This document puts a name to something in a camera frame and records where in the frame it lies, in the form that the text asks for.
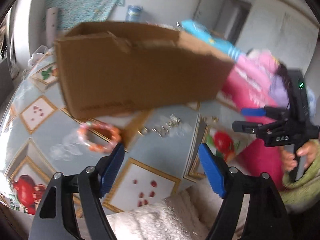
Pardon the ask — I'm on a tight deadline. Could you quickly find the white paper roll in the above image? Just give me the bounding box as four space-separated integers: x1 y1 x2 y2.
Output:
44 7 60 37

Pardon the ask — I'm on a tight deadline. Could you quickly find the silver abacus charm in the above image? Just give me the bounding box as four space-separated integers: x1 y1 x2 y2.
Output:
152 115 183 138

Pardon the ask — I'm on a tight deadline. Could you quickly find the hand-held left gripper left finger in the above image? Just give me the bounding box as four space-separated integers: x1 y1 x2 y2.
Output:
28 143 125 240

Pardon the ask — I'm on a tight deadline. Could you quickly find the person's right hand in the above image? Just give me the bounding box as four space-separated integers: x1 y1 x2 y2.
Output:
280 140 320 173

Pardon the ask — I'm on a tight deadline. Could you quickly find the brown cardboard box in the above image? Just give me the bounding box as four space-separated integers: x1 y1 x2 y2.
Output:
54 21 235 120

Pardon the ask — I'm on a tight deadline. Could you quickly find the pink floral blanket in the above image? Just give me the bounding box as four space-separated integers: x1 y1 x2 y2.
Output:
221 50 288 190

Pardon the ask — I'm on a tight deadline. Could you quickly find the pink bead bracelet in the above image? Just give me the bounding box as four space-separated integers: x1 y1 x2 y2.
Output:
77 121 122 153

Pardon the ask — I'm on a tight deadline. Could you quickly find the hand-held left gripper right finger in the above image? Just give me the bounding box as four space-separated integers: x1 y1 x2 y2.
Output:
199 143 293 240

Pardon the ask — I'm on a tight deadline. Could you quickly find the white plastic bag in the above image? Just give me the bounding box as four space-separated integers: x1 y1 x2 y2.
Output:
27 45 54 65

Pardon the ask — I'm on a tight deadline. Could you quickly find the teal floral cloth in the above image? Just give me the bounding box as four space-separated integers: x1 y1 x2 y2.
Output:
45 0 129 30

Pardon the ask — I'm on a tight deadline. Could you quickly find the purple cloth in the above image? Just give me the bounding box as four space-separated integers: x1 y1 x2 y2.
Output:
271 77 291 106

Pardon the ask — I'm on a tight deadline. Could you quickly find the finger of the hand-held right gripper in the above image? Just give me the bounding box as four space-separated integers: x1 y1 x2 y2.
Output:
232 120 278 140
241 106 288 120

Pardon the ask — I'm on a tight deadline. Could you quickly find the grey door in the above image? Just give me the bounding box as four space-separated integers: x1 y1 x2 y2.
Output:
220 0 252 40

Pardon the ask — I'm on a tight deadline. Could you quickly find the blue water jug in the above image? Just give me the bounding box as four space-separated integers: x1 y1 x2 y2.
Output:
126 5 143 22

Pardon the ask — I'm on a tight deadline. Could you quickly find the white fluffy cloth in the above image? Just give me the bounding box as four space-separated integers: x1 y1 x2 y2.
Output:
105 180 250 240

